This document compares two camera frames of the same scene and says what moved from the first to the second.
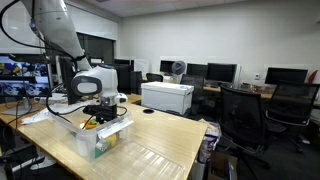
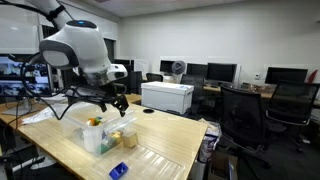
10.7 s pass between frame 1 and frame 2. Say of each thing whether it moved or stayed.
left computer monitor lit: stayed
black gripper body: moved
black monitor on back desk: stayed
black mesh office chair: stayed
